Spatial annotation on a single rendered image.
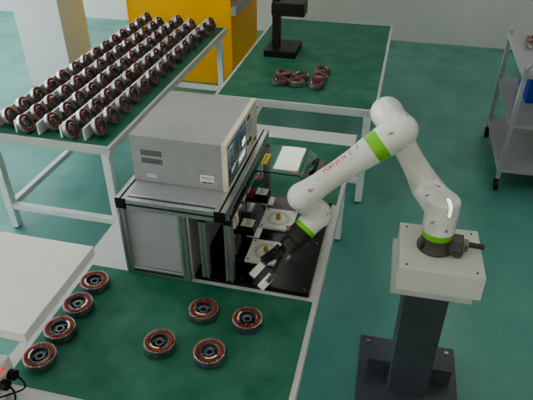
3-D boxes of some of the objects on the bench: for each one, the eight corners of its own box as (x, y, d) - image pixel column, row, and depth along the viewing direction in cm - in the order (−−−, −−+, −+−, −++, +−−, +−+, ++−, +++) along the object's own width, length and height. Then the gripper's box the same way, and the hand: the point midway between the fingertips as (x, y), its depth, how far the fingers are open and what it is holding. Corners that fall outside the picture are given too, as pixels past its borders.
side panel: (193, 276, 230) (186, 213, 212) (190, 281, 227) (184, 217, 209) (130, 266, 235) (119, 203, 217) (127, 271, 233) (116, 207, 215)
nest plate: (286, 245, 243) (286, 243, 242) (279, 267, 231) (279, 265, 230) (253, 240, 246) (253, 238, 245) (244, 262, 234) (244, 259, 233)
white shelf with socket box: (116, 345, 200) (93, 246, 174) (60, 437, 170) (24, 334, 144) (28, 328, 206) (-6, 229, 181) (-39, 413, 177) (-91, 310, 151)
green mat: (350, 146, 321) (350, 146, 321) (336, 205, 272) (336, 205, 272) (196, 128, 339) (196, 128, 339) (156, 181, 290) (156, 180, 290)
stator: (197, 300, 218) (196, 294, 216) (223, 307, 215) (223, 301, 213) (184, 321, 209) (182, 313, 207) (211, 328, 206) (210, 321, 204)
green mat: (312, 302, 217) (312, 301, 217) (278, 443, 168) (278, 442, 168) (92, 264, 236) (92, 264, 236) (4, 381, 187) (3, 381, 187)
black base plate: (331, 207, 271) (331, 203, 269) (308, 298, 219) (308, 294, 218) (238, 194, 280) (238, 190, 279) (195, 278, 229) (194, 275, 227)
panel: (239, 190, 280) (237, 136, 263) (193, 276, 227) (188, 217, 210) (236, 189, 280) (235, 136, 263) (191, 275, 227) (185, 216, 210)
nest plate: (297, 213, 262) (297, 211, 262) (291, 232, 250) (291, 230, 250) (266, 209, 265) (266, 207, 265) (258, 228, 253) (258, 225, 253)
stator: (266, 316, 211) (266, 309, 209) (258, 337, 202) (257, 330, 200) (237, 310, 214) (237, 303, 212) (228, 332, 205) (228, 325, 203)
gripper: (277, 226, 227) (241, 266, 226) (297, 244, 203) (256, 287, 203) (289, 238, 229) (254, 277, 229) (310, 256, 206) (270, 299, 205)
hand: (257, 279), depth 216 cm, fingers open, 13 cm apart
